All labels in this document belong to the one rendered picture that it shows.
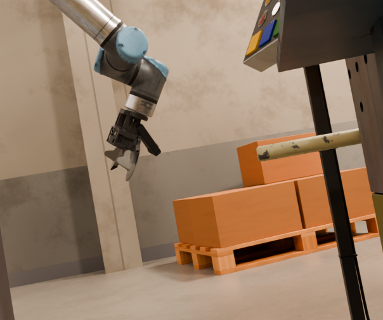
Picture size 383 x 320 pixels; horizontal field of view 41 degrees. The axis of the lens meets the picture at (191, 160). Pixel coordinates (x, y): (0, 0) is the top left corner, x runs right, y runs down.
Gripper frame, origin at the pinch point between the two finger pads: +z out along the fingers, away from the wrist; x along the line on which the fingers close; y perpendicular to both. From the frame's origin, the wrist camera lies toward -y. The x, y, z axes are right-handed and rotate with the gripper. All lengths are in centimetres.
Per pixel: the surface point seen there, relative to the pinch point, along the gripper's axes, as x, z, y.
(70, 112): -297, -4, -59
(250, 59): -5, -52, -32
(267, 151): 27.2, -23.2, -28.5
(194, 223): -148, 33, -124
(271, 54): 5, -54, -32
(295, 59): 83, -36, 14
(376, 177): 64, -26, -33
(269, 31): 6, -60, -28
